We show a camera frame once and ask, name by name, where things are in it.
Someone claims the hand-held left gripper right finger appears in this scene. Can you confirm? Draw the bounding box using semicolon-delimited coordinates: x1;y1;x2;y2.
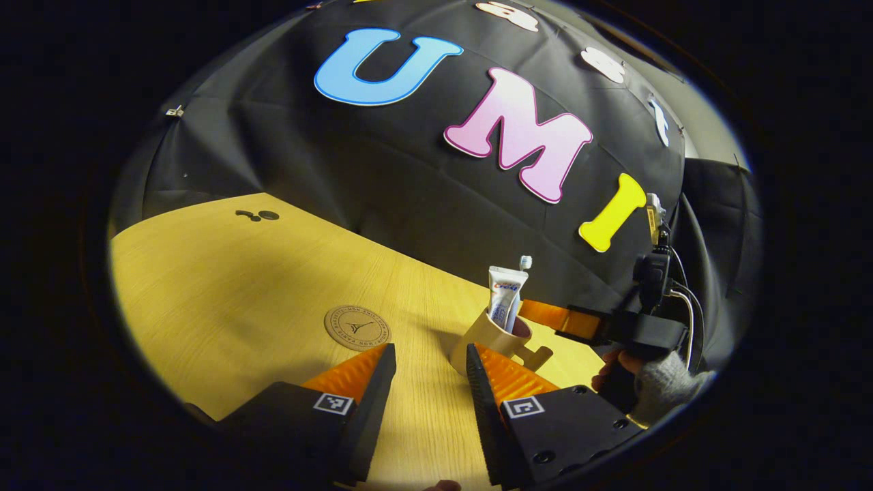
466;343;645;490

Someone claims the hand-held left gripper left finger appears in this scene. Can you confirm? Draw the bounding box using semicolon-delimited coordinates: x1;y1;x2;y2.
218;343;398;486

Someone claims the white toothpaste tube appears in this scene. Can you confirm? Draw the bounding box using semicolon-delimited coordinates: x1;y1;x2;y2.
488;266;529;333

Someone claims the grey toothbrush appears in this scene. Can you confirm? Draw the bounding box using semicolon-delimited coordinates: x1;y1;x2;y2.
514;256;533;308

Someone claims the beige cup with handle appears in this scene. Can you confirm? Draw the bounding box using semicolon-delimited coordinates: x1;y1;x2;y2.
449;308;554;377

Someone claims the round cork coaster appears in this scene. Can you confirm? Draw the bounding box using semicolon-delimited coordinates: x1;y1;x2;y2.
324;305;392;352

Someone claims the wooden desktop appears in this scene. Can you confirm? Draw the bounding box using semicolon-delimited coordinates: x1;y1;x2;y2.
109;192;615;491

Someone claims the black backdrop cloth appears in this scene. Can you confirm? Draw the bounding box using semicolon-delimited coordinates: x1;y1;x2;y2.
109;0;761;372

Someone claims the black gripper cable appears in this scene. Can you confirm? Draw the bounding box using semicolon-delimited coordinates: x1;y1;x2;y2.
667;244;708;373

